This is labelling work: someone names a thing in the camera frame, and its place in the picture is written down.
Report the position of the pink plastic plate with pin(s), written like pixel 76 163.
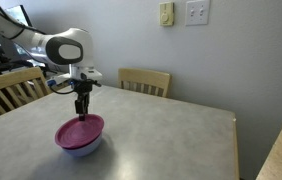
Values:
pixel 77 133

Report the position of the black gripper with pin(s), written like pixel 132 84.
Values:
pixel 82 87

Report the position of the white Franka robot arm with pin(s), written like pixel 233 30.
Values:
pixel 41 43

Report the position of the cream wall thermostat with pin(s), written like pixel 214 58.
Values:
pixel 166 14

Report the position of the white double light switch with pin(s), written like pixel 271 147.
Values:
pixel 197 12

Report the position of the wooden slat-back chair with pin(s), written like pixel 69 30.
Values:
pixel 11 80
pixel 144 80

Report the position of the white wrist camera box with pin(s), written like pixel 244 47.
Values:
pixel 87 73

